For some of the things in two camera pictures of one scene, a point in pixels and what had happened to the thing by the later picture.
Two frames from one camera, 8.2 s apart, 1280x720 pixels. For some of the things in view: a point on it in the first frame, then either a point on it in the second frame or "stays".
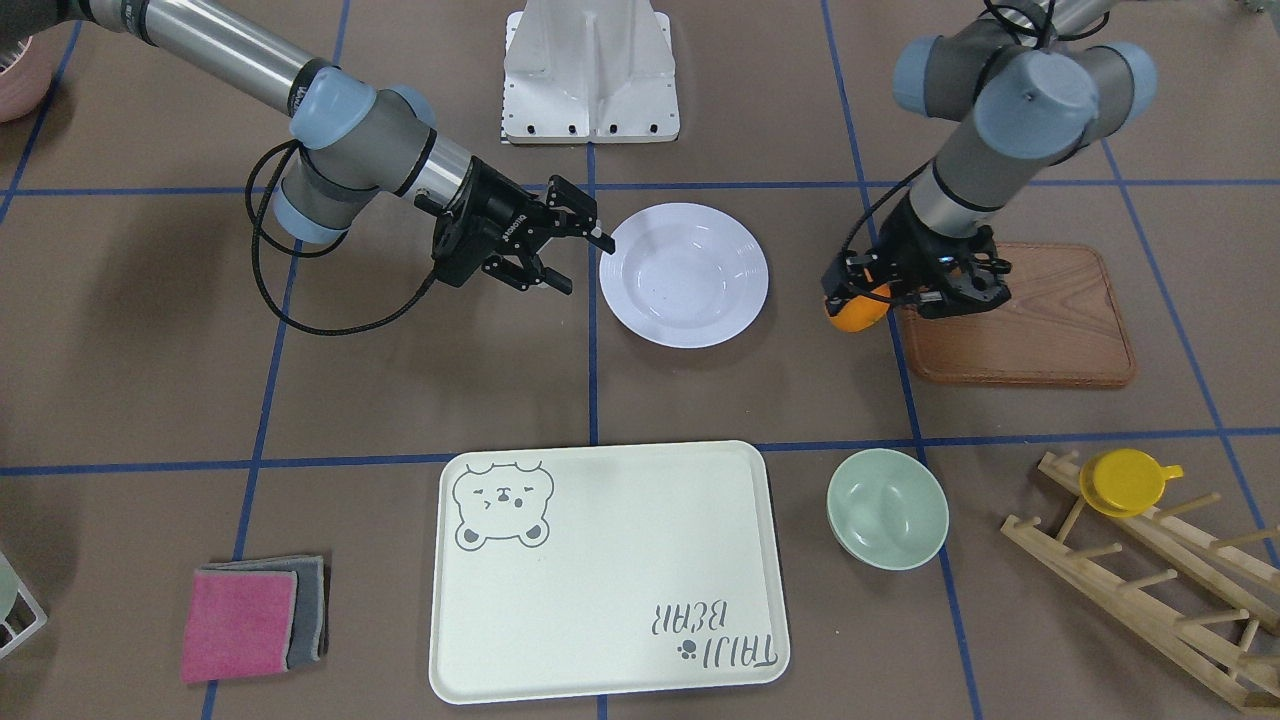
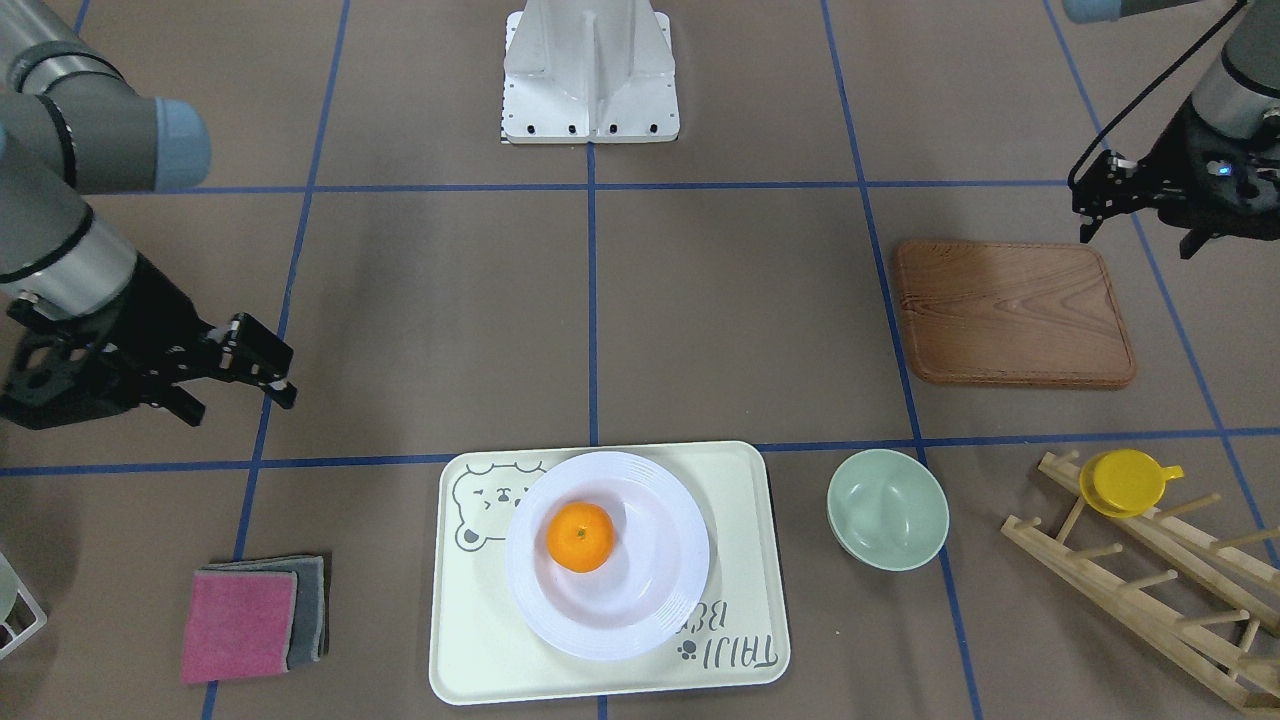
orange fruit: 861,312 → 580,537
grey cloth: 311,612 stays
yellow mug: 1125,483 stays
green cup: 8,588 stays
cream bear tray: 570,572 stays
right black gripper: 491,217 → 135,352
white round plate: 684,276 → 649,586
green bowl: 887,509 stays
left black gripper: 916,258 → 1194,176
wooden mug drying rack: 1250,588 stays
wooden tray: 1062,325 stays
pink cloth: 239,623 stays
